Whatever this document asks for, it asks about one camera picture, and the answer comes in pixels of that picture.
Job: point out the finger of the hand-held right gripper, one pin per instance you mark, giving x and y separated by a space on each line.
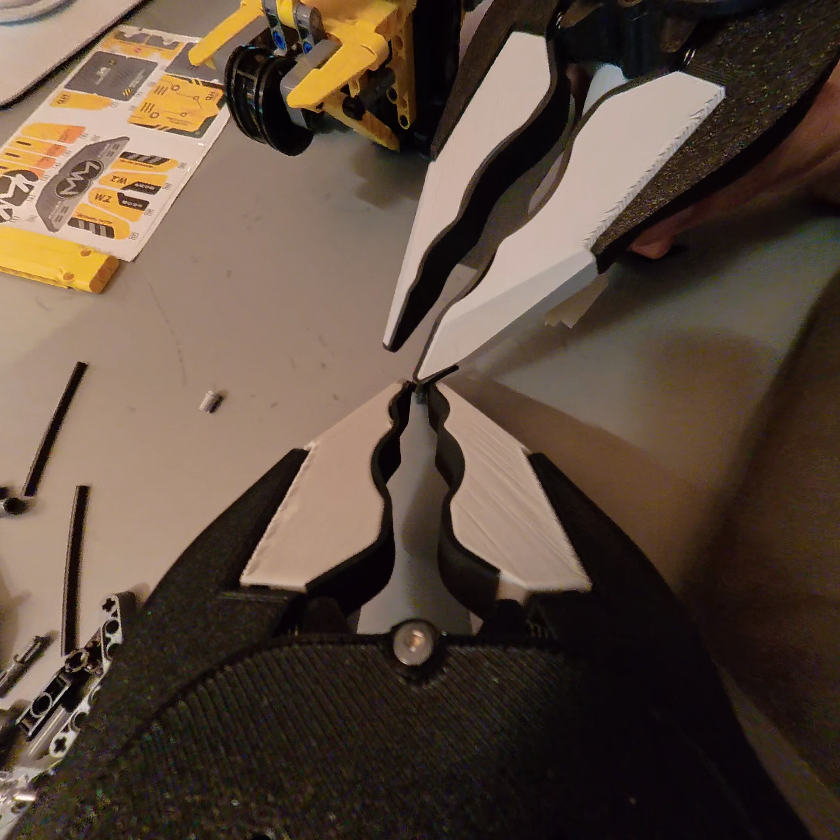
485 111
630 164

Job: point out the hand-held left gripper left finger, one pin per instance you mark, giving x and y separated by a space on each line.
321 518

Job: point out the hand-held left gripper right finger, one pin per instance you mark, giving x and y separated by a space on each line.
512 518

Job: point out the person's right hand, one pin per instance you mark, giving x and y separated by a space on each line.
774 170

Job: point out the yellow toy vehicle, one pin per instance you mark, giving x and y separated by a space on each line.
354 59

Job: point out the small grey toy bushing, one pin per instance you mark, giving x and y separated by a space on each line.
211 401

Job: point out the black toy rod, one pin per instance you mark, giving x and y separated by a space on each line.
56 426
75 571

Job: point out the pile of toy building parts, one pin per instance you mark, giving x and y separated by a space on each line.
85 656

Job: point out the yellow toy panel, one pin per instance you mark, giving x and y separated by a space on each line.
52 259

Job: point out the sticker sheet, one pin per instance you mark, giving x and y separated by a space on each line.
98 164

